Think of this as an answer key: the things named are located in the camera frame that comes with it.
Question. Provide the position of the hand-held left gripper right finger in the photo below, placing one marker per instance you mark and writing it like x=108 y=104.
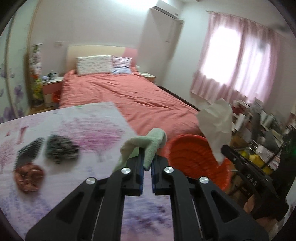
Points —
x=154 y=180

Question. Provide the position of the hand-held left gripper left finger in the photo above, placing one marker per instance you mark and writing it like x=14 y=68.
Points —
x=140 y=178

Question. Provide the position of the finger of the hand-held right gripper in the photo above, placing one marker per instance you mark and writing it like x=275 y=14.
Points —
x=233 y=155

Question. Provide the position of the white cloth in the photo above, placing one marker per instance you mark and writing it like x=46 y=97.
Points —
x=217 y=125

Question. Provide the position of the green cloth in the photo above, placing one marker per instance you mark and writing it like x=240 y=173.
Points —
x=152 y=143

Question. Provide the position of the orange plastic laundry basket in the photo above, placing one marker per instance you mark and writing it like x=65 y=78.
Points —
x=192 y=155

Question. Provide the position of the person's right hand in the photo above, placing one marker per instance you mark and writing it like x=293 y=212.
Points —
x=249 y=204

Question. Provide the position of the yellow basin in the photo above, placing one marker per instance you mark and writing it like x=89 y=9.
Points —
x=256 y=160

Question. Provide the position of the dark wooden chair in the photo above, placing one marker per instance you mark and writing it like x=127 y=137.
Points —
x=256 y=125

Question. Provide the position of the floral purple tablecloth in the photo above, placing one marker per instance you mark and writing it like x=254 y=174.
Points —
x=92 y=129

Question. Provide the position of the bed with pink quilt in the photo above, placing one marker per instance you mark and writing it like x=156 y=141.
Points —
x=129 y=95

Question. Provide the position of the black and white scrunchie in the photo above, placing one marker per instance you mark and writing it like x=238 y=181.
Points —
x=61 y=148

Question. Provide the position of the pink curtain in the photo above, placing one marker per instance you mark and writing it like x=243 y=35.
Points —
x=242 y=62

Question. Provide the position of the pink and white nightstand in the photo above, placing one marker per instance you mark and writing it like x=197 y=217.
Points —
x=148 y=77
x=52 y=90

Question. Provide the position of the brown scrunchie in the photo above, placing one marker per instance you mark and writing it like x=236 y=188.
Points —
x=29 y=178

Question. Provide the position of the dark mesh cloth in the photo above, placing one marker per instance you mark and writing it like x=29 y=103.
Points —
x=30 y=149

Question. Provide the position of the striped pink pillow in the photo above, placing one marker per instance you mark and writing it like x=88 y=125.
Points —
x=121 y=65

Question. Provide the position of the small red container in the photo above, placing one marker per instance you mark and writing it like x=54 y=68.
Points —
x=56 y=96

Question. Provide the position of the floral white pillow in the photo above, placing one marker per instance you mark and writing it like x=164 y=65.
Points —
x=93 y=65

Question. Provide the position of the cream and pink headboard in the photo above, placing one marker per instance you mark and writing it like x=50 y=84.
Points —
x=97 y=52

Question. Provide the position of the hanging plush toys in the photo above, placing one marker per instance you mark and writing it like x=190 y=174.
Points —
x=35 y=71

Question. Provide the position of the white air conditioner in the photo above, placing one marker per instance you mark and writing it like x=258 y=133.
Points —
x=165 y=9

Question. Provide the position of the wardrobe with flower doors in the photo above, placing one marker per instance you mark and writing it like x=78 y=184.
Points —
x=13 y=76

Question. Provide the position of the white wall switch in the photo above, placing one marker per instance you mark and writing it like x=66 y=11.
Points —
x=59 y=42

